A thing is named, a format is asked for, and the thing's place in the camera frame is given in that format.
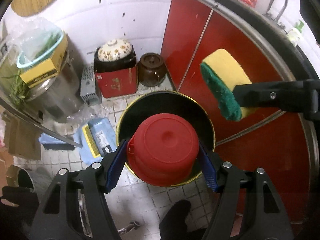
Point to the red plastic bowl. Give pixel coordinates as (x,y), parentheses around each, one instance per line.
(163,150)

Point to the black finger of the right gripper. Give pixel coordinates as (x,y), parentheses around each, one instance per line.
(290,96)

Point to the blue dustpan with brush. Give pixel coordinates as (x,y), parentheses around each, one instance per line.
(97,138)

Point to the red cardboard box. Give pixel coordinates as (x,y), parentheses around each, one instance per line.
(118,83)

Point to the green pump soap bottle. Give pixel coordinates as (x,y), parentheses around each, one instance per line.
(295,33)

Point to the yellow cardboard box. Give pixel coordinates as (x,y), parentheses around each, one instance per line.
(47,68)

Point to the black gold-rimmed trash bin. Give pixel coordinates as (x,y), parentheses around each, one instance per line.
(174,103)

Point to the brown ceramic jar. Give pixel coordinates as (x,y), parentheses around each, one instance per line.
(151,69)

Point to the yellow green sponge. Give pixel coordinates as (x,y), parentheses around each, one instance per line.
(222,73)

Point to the chrome faucet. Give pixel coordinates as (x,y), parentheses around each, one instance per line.
(276,9)

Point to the floral ceramic lid pot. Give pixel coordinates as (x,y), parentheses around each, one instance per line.
(114,55)

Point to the grey metal power supply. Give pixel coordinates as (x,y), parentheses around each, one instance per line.
(89,89)

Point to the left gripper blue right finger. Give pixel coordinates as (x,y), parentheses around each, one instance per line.
(210,163)

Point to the teal plastic basket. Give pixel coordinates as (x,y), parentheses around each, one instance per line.
(37,45)

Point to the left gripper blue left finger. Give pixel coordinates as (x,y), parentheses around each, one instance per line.
(115,169)

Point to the large steel pot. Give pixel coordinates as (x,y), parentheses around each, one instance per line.
(58,97)

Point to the red cabinet doors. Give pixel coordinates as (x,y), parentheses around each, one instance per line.
(258,110)

